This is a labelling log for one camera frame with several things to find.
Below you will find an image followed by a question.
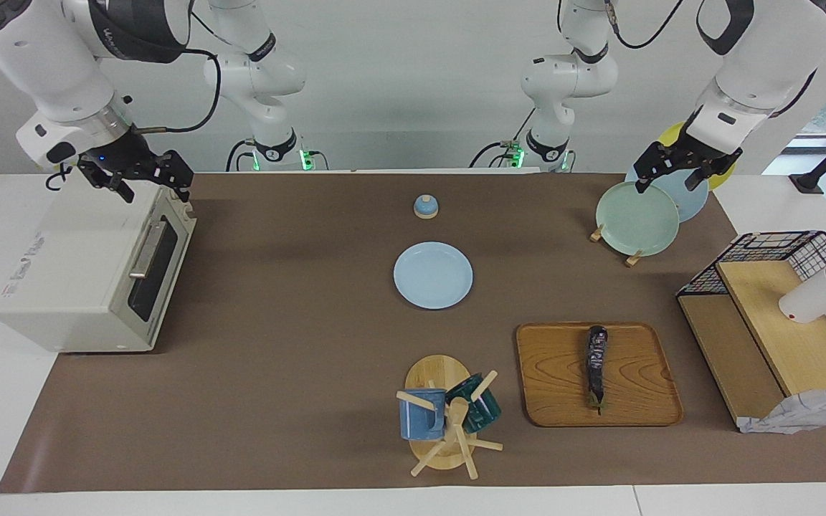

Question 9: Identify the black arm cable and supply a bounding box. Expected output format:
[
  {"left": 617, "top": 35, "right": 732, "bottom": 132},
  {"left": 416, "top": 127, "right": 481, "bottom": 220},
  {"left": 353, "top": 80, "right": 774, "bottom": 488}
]
[
  {"left": 603, "top": 0, "right": 686, "bottom": 51},
  {"left": 130, "top": 43, "right": 222, "bottom": 137}
]

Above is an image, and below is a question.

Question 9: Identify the black left base cable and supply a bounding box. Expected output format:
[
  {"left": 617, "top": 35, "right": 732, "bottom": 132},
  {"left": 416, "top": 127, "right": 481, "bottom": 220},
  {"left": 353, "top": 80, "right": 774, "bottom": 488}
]
[{"left": 469, "top": 107, "right": 536, "bottom": 169}]

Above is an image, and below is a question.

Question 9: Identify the cream toaster oven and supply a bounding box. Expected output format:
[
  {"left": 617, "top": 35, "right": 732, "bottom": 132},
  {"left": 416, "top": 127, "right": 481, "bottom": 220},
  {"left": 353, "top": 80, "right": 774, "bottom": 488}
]
[{"left": 0, "top": 179, "right": 197, "bottom": 353}]

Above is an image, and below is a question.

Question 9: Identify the black right base cable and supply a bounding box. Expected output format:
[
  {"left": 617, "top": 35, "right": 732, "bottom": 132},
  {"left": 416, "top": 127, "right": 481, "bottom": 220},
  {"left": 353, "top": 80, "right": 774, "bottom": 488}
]
[{"left": 225, "top": 138, "right": 256, "bottom": 173}]

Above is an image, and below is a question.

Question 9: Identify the white cup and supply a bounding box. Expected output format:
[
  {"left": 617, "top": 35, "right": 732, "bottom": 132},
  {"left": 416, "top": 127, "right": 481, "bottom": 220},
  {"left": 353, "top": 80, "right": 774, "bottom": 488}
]
[{"left": 778, "top": 262, "right": 826, "bottom": 324}]

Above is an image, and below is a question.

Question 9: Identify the wood and wire shelf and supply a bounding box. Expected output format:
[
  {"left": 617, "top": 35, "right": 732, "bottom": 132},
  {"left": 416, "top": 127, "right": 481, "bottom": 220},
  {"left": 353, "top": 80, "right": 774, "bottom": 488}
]
[{"left": 676, "top": 230, "right": 826, "bottom": 431}]

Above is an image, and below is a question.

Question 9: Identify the yellow plate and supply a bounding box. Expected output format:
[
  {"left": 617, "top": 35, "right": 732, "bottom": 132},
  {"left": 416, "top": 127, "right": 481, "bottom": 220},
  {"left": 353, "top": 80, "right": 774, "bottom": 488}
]
[{"left": 655, "top": 120, "right": 738, "bottom": 191}]

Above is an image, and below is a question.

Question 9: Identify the pale green plate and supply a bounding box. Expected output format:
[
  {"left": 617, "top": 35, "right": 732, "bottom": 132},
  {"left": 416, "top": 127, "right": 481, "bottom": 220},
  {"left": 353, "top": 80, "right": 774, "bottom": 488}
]
[{"left": 595, "top": 181, "right": 680, "bottom": 257}]

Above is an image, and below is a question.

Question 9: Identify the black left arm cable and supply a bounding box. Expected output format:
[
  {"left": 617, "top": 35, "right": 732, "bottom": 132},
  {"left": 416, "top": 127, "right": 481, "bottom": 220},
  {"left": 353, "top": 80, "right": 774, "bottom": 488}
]
[{"left": 603, "top": 0, "right": 686, "bottom": 51}]

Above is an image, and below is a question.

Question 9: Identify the wooden mug tree stand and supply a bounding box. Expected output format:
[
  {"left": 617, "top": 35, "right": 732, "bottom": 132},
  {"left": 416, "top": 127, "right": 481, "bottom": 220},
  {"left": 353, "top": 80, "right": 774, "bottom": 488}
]
[{"left": 396, "top": 354, "right": 504, "bottom": 479}]

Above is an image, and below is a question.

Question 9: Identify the dark green mug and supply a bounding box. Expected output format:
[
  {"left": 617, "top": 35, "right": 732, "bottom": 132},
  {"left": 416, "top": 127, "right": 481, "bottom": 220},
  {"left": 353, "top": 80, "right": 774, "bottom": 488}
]
[{"left": 446, "top": 373, "right": 503, "bottom": 434}]

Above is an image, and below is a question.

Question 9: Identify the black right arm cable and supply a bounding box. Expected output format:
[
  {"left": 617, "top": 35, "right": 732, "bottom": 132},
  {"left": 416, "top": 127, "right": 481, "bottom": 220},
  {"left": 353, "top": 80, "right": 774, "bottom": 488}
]
[{"left": 130, "top": 43, "right": 222, "bottom": 137}]

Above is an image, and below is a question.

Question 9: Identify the brown table mat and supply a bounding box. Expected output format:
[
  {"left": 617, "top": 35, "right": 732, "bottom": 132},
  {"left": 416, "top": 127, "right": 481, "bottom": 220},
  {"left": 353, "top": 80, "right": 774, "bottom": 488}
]
[{"left": 0, "top": 172, "right": 826, "bottom": 494}]

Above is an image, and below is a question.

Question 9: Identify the wooden plate rack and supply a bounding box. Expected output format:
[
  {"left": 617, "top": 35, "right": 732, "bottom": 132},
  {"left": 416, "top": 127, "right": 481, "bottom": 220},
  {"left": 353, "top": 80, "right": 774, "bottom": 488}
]
[{"left": 589, "top": 224, "right": 643, "bottom": 268}]

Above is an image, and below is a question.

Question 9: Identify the light blue racked plate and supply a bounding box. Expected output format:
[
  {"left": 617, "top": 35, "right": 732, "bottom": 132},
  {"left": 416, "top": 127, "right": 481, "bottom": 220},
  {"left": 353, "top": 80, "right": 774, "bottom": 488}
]
[{"left": 625, "top": 161, "right": 710, "bottom": 223}]

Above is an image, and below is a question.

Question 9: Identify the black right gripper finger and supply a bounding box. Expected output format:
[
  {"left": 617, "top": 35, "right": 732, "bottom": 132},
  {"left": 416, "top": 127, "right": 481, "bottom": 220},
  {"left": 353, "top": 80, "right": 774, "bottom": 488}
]
[
  {"left": 155, "top": 150, "right": 195, "bottom": 204},
  {"left": 77, "top": 159, "right": 136, "bottom": 204}
]

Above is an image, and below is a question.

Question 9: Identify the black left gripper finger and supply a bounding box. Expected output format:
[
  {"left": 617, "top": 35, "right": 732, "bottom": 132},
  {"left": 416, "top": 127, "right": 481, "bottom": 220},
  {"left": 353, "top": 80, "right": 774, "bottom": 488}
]
[
  {"left": 684, "top": 147, "right": 744, "bottom": 193},
  {"left": 634, "top": 142, "right": 672, "bottom": 196}
]

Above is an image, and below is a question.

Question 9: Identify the rectangular wooden tray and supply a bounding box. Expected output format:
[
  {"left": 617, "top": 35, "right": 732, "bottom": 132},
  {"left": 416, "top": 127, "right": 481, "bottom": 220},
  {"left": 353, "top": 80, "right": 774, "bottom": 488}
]
[{"left": 516, "top": 322, "right": 684, "bottom": 428}]

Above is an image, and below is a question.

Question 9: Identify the black base cable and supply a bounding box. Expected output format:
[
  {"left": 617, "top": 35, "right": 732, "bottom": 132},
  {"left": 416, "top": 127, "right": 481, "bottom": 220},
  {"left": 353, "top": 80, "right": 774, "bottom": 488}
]
[
  {"left": 469, "top": 107, "right": 536, "bottom": 169},
  {"left": 225, "top": 138, "right": 256, "bottom": 173}
]

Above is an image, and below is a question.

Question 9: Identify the dark purple eggplant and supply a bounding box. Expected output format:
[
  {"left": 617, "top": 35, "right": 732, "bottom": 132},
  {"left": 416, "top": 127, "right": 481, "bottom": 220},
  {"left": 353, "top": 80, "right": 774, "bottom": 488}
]
[{"left": 585, "top": 325, "right": 609, "bottom": 415}]

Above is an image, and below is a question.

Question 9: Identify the blue mug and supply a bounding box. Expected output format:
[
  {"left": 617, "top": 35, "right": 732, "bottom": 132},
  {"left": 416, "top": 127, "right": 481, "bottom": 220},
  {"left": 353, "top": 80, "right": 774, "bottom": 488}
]
[{"left": 399, "top": 388, "right": 448, "bottom": 441}]

